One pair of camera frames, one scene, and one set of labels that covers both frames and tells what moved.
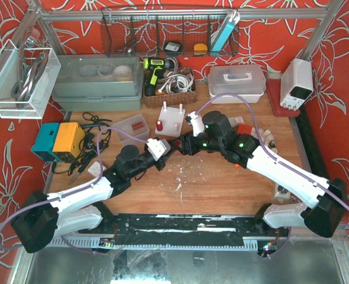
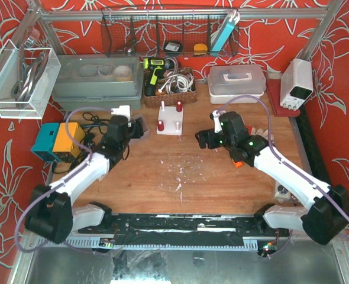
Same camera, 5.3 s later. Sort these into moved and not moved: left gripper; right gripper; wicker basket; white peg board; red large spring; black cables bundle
Moved: left gripper; right gripper
Not moved: wicker basket; red large spring; white peg board; black cables bundle
